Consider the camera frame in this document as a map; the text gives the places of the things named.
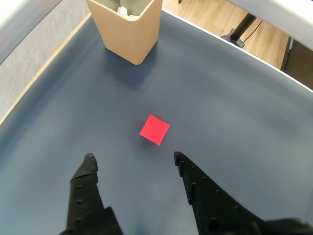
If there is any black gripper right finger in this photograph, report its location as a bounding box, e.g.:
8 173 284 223
174 151 269 235

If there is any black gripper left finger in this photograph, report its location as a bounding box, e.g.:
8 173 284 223
61 152 123 235

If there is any red cube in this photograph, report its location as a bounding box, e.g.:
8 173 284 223
139 115 171 145

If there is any beige plastic box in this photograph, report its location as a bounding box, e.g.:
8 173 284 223
86 0 163 66

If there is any grey-blue table mat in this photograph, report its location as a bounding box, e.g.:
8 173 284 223
0 9 313 235

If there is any black cabinet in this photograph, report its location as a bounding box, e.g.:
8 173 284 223
280 36 313 85

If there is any black tripod stand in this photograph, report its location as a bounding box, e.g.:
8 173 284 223
221 12 257 48

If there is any white crumpled cloth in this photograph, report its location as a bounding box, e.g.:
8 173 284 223
116 6 140 17

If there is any silver metal cart rail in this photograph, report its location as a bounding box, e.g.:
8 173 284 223
0 0 313 94

